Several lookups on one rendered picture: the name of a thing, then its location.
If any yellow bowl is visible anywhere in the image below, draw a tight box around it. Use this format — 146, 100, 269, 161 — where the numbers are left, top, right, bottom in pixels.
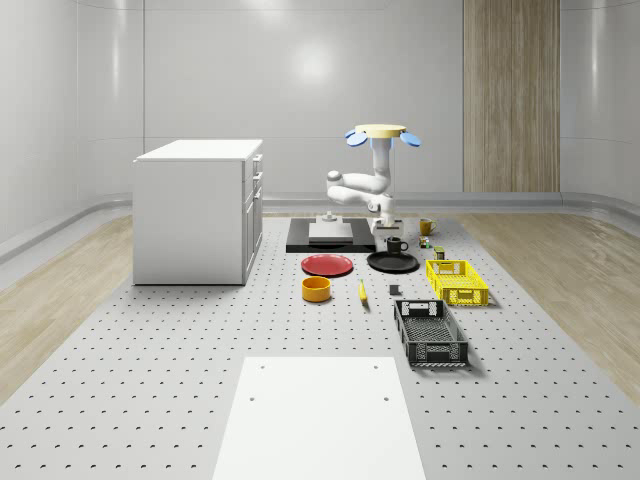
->
301, 276, 333, 304

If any black stove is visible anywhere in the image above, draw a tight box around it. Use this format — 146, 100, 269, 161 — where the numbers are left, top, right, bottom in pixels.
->
285, 211, 378, 254

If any dark grey basket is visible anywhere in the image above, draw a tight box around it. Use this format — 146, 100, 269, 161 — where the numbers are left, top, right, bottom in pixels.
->
392, 298, 472, 369

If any white cabinet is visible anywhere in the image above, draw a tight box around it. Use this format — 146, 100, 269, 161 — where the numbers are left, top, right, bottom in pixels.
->
132, 139, 265, 287

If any black plate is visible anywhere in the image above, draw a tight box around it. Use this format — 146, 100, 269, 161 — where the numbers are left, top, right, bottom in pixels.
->
365, 250, 421, 275

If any white board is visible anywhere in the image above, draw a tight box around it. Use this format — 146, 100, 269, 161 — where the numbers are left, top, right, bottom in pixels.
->
211, 356, 428, 480

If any red plate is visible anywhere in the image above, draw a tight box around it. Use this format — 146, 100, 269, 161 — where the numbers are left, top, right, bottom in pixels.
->
300, 253, 355, 278

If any drone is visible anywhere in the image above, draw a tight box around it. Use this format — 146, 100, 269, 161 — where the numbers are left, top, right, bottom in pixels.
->
344, 123, 422, 148

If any yellow basket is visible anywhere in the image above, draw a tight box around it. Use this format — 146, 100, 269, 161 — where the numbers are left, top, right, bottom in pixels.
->
424, 258, 491, 307

